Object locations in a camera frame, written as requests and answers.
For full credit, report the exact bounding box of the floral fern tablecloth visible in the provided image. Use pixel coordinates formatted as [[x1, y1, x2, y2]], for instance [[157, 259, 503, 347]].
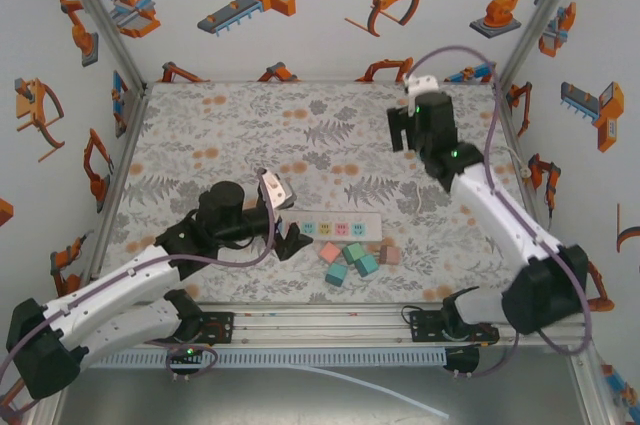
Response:
[[97, 80, 531, 305]]

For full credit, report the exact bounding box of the white multicolour-socket power strip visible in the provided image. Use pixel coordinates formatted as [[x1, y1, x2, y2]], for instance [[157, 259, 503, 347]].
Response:
[[277, 211, 384, 242]]

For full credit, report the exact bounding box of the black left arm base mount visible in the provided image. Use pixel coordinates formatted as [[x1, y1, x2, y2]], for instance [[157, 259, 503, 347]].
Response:
[[172, 312, 236, 346]]

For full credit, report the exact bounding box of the teal cube plug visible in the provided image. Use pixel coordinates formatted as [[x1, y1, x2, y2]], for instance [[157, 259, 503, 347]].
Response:
[[353, 253, 380, 278], [324, 263, 350, 288]]

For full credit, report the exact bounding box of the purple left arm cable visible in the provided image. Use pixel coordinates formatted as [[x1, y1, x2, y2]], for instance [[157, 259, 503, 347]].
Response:
[[0, 184, 279, 416]]

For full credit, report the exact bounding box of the salmon pink cube plug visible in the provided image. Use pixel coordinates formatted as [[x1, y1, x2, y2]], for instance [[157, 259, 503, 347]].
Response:
[[318, 241, 344, 264]]

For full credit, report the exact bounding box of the aluminium front rail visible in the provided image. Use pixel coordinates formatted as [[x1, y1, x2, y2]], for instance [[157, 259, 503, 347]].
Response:
[[89, 313, 589, 352]]

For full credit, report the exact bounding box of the milling machine wall sticker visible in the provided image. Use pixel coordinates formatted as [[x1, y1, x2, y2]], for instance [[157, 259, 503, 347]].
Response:
[[104, 0, 162, 39], [538, 1, 578, 58]]

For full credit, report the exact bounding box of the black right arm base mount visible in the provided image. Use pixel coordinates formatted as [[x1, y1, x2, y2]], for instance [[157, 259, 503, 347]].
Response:
[[408, 309, 501, 346]]

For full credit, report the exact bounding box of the aluminium side rail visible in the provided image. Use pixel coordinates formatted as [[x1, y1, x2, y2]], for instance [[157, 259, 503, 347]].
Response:
[[79, 83, 151, 286], [492, 82, 624, 425]]

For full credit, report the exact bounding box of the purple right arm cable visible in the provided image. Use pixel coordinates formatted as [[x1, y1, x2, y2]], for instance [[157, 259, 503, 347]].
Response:
[[404, 44, 599, 379]]

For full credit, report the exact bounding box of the white slotted cable duct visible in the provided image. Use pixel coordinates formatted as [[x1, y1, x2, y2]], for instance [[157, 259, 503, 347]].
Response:
[[67, 348, 448, 370]]

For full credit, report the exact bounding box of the dusty pink cube plug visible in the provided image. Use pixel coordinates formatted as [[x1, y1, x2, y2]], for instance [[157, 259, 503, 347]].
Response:
[[378, 244, 402, 267]]

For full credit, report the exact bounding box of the aluminium frame post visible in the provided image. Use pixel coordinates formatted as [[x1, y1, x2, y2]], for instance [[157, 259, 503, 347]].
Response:
[[492, 0, 596, 91], [52, 0, 151, 96]]

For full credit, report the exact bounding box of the green cube plug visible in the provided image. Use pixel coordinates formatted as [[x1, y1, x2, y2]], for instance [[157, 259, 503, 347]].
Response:
[[341, 242, 365, 265]]

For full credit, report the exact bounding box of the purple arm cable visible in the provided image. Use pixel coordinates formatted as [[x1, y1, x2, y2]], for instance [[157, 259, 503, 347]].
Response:
[[0, 184, 279, 416], [404, 44, 599, 379]]

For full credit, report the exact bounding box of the blue conveyor wall sticker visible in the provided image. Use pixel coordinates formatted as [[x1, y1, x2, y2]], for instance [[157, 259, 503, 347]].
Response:
[[444, 61, 499, 84]]

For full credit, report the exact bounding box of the white plastic tube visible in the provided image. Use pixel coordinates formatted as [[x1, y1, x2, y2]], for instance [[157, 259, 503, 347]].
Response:
[[279, 363, 451, 421]]

